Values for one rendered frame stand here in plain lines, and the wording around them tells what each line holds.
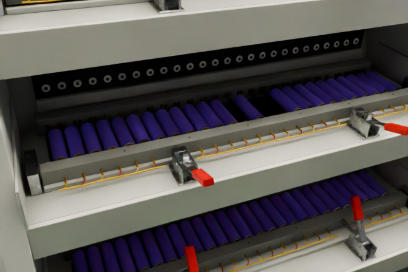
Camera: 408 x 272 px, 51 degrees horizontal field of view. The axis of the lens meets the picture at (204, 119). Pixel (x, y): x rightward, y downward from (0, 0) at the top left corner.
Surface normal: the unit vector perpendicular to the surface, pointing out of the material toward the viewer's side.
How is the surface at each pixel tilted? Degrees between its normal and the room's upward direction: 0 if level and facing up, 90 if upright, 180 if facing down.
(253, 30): 107
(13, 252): 90
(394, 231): 17
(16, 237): 90
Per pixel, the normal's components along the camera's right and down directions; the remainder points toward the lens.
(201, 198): 0.38, 0.50
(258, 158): 0.03, -0.85
